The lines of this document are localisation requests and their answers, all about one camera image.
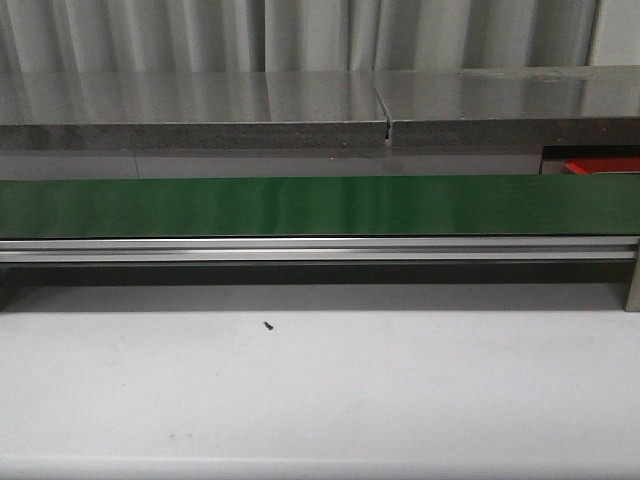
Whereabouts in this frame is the red plastic tray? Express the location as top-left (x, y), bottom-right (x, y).
top-left (564, 157), bottom-right (640, 175)

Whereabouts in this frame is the green conveyor belt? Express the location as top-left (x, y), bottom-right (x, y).
top-left (1, 174), bottom-right (639, 240)

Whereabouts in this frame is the right grey stone countertop slab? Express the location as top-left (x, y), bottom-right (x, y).
top-left (374, 65), bottom-right (639, 148)

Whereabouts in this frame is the grey stone countertop slab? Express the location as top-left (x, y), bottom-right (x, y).
top-left (1, 72), bottom-right (387, 151)
top-left (374, 65), bottom-right (639, 148)

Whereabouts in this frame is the left grey stone countertop slab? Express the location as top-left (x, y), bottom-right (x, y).
top-left (1, 72), bottom-right (387, 151)

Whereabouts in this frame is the white pleated curtain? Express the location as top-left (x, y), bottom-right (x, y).
top-left (1, 1), bottom-right (599, 73)

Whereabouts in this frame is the aluminium conveyor frame rail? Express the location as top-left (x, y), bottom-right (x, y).
top-left (1, 236), bottom-right (639, 264)

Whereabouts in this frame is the steel conveyor support bracket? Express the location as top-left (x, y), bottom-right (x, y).
top-left (624, 250), bottom-right (640, 313)

